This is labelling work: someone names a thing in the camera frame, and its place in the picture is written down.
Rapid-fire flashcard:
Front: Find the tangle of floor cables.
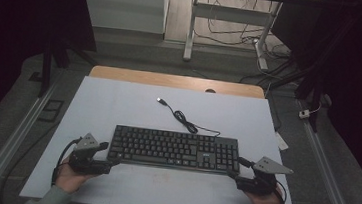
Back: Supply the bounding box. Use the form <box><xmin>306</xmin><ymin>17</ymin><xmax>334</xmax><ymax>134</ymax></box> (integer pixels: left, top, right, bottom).
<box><xmin>189</xmin><ymin>0</ymin><xmax>297</xmax><ymax>90</ymax></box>

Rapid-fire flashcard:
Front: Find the person's left hand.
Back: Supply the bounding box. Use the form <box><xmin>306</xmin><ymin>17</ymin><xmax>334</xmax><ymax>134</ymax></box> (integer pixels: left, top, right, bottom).
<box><xmin>54</xmin><ymin>157</ymin><xmax>96</xmax><ymax>197</ymax></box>

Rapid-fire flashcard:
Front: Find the white cabinet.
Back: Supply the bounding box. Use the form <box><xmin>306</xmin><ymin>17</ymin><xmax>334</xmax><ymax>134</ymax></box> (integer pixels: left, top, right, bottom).
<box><xmin>76</xmin><ymin>0</ymin><xmax>170</xmax><ymax>35</ymax></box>

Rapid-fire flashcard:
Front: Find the black keyboard cable with plug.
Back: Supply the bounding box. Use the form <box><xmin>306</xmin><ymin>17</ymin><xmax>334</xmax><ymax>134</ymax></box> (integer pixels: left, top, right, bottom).
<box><xmin>153</xmin><ymin>97</ymin><xmax>224</xmax><ymax>138</ymax></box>

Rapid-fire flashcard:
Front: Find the wooden table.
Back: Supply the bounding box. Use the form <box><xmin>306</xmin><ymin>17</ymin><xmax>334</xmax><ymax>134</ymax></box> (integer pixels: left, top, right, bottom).
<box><xmin>88</xmin><ymin>65</ymin><xmax>267</xmax><ymax>100</ymax></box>

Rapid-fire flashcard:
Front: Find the white metal desk frame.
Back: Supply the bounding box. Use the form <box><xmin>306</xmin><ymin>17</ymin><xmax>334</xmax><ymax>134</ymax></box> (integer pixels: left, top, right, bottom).
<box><xmin>182</xmin><ymin>0</ymin><xmax>283</xmax><ymax>72</ymax></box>

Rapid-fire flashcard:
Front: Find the white board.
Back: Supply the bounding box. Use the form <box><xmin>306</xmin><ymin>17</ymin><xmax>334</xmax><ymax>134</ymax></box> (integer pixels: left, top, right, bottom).
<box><xmin>18</xmin><ymin>71</ymin><xmax>310</xmax><ymax>204</ymax></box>

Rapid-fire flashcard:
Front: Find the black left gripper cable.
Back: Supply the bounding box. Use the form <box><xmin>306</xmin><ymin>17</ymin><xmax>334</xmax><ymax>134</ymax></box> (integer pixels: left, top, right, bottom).
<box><xmin>50</xmin><ymin>134</ymin><xmax>83</xmax><ymax>191</ymax></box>

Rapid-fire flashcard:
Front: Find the aluminium rail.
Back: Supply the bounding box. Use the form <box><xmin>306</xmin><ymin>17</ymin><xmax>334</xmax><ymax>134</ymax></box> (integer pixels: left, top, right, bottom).
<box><xmin>288</xmin><ymin>99</ymin><xmax>362</xmax><ymax>204</ymax></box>
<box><xmin>0</xmin><ymin>74</ymin><xmax>59</xmax><ymax>204</ymax></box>

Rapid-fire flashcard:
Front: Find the white paper tag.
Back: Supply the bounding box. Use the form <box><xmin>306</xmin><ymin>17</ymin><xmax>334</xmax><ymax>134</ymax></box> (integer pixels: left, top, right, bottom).
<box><xmin>273</xmin><ymin>130</ymin><xmax>291</xmax><ymax>151</ymax></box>

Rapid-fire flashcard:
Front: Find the small white box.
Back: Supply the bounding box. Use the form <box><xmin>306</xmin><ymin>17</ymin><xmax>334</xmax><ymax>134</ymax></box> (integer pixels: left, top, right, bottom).
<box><xmin>298</xmin><ymin>108</ymin><xmax>312</xmax><ymax>120</ymax></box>

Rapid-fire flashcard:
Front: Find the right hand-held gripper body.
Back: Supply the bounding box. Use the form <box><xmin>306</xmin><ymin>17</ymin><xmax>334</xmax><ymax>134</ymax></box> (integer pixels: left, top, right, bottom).
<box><xmin>235</xmin><ymin>153</ymin><xmax>296</xmax><ymax>199</ymax></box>

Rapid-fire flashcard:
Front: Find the black metal stand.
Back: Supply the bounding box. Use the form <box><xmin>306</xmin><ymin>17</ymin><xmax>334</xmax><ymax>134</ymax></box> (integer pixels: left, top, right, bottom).
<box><xmin>37</xmin><ymin>34</ymin><xmax>101</xmax><ymax>103</ymax></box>
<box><xmin>260</xmin><ymin>56</ymin><xmax>327</xmax><ymax>133</ymax></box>

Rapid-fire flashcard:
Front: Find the black computer keyboard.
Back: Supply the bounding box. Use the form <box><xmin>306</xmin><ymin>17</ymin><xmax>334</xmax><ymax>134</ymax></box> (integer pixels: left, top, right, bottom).
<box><xmin>106</xmin><ymin>123</ymin><xmax>244</xmax><ymax>176</ymax></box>

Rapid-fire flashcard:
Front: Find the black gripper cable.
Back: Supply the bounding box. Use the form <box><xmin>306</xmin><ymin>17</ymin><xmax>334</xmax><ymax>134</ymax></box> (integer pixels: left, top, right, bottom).
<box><xmin>273</xmin><ymin>179</ymin><xmax>290</xmax><ymax>204</ymax></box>
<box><xmin>50</xmin><ymin>134</ymin><xmax>83</xmax><ymax>191</ymax></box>

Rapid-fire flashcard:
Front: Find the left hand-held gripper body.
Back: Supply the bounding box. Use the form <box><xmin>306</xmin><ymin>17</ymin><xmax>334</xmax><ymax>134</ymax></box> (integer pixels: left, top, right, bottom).
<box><xmin>67</xmin><ymin>131</ymin><xmax>117</xmax><ymax>178</ymax></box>

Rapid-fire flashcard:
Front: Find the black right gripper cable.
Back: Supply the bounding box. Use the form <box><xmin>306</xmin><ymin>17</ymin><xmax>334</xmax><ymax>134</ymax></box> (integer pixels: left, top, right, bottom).
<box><xmin>273</xmin><ymin>179</ymin><xmax>290</xmax><ymax>204</ymax></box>

